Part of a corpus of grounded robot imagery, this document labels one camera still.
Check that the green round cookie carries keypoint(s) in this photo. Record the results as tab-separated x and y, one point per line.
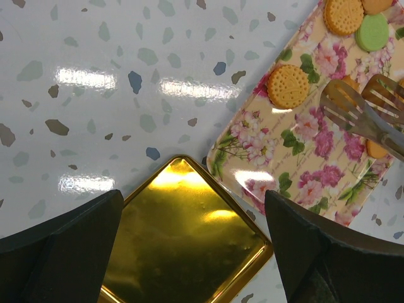
373	33

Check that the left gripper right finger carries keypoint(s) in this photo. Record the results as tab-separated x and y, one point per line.
322	261

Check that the gold tin lid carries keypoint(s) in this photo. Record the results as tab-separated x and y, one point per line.
183	238

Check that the metal tongs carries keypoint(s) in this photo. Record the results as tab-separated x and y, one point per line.
376	113

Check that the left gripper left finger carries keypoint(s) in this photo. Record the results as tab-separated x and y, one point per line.
65	258

